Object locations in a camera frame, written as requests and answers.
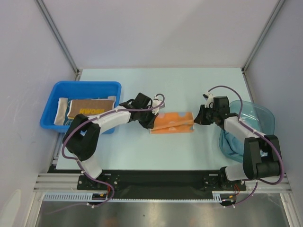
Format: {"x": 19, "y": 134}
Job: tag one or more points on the yellow white towel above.
{"x": 89, "y": 107}

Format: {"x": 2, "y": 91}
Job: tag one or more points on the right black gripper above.
{"x": 205, "y": 116}

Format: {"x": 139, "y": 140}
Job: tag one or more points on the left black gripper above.
{"x": 150, "y": 124}

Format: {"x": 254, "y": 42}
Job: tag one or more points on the aluminium frame rail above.
{"x": 56, "y": 182}

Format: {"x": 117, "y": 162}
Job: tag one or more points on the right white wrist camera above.
{"x": 209, "y": 100}

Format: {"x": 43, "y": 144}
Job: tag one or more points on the translucent teal basket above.
{"x": 257, "y": 117}

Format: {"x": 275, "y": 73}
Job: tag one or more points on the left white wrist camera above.
{"x": 158, "y": 103}

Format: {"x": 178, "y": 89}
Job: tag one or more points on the teal beige Doraemon towel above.
{"x": 63, "y": 106}

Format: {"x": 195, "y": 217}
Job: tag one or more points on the light blue Doraemon towel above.
{"x": 231, "y": 147}

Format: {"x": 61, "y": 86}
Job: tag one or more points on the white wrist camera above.
{"x": 209, "y": 100}
{"x": 158, "y": 103}

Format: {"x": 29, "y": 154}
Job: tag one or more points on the blue plastic bin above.
{"x": 76, "y": 90}

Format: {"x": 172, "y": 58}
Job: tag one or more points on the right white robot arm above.
{"x": 261, "y": 153}

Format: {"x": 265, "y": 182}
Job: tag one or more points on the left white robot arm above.
{"x": 81, "y": 139}

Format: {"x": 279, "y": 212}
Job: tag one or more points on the orange polka dot towel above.
{"x": 173, "y": 122}

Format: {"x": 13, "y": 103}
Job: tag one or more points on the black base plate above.
{"x": 162, "y": 184}

